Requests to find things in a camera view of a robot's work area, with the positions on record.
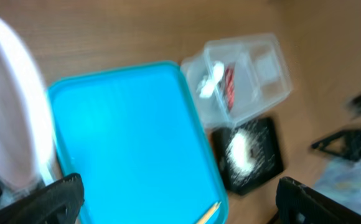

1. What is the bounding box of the wooden chopstick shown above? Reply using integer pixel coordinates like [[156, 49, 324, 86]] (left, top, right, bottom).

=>
[[196, 202, 221, 224]]

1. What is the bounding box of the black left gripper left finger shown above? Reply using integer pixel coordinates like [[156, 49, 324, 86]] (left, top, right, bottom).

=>
[[0, 173, 85, 224]]

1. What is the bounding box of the white napkin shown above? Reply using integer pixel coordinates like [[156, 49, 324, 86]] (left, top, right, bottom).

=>
[[197, 61, 225, 98]]

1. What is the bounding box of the teal serving tray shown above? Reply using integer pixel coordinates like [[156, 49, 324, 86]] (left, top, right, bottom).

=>
[[48, 61, 228, 224]]

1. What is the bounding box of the clear plastic bin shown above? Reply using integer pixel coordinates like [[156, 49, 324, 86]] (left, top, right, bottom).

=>
[[180, 33, 293, 129]]

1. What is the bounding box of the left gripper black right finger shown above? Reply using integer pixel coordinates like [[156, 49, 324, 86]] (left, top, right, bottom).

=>
[[276, 177, 361, 224]]

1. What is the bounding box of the large white plate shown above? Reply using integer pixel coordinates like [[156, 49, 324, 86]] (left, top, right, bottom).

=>
[[0, 18, 54, 191]]

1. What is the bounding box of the red snack wrapper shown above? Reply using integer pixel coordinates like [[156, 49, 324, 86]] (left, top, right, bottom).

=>
[[224, 63, 235, 111]]

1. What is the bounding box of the white rice pile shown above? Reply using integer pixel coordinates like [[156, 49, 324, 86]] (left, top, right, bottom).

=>
[[226, 129, 256, 179]]

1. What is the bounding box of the black tray bin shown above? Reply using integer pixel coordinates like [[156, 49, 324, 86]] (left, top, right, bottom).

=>
[[211, 116, 284, 196]]

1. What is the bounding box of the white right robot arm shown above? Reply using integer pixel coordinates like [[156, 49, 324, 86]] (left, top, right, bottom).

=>
[[311, 93, 361, 161]]

